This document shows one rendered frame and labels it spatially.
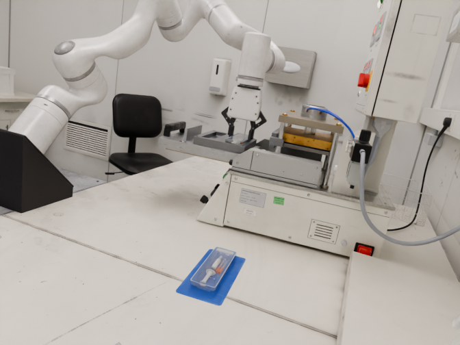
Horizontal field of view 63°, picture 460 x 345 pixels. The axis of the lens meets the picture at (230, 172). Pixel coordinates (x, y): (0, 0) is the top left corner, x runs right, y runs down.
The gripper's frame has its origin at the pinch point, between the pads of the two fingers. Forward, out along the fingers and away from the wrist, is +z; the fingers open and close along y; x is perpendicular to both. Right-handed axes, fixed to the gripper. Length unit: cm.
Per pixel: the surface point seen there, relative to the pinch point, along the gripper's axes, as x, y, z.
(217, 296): -53, 12, 26
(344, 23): 153, 26, -64
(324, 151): -10.3, 27.1, -1.4
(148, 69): 169, -118, -13
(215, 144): -10.0, -5.4, 3.0
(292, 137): -10.3, 17.4, -3.5
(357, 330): -57, 38, 22
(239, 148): -10.0, 2.3, 2.7
